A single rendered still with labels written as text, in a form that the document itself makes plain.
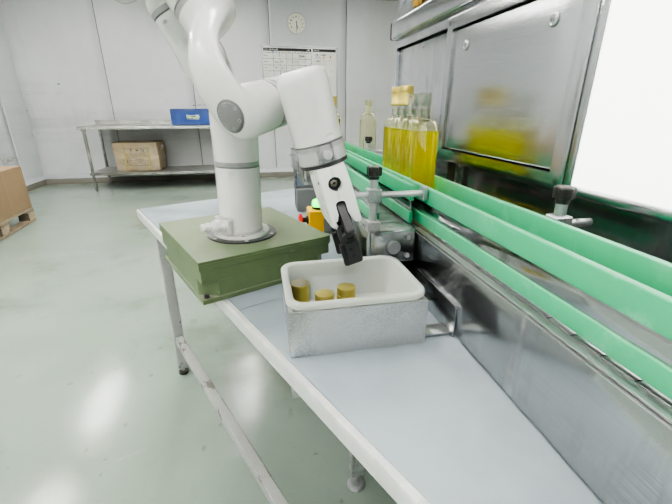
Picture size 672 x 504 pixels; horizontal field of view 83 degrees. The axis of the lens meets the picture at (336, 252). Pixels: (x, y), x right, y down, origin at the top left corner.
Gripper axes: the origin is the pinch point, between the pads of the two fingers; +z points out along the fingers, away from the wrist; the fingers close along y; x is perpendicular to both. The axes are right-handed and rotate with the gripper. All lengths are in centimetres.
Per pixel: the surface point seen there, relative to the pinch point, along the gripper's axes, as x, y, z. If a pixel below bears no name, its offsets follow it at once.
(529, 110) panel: -39.7, 4.4, -12.1
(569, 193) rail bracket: -29.1, -16.5, -4.2
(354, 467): 12, 21, 79
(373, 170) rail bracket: -9.9, 8.4, -9.3
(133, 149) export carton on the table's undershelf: 171, 550, -8
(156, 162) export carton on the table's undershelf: 149, 547, 18
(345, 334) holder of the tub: 5.5, -10.4, 9.3
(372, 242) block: -6.5, 8.4, 4.5
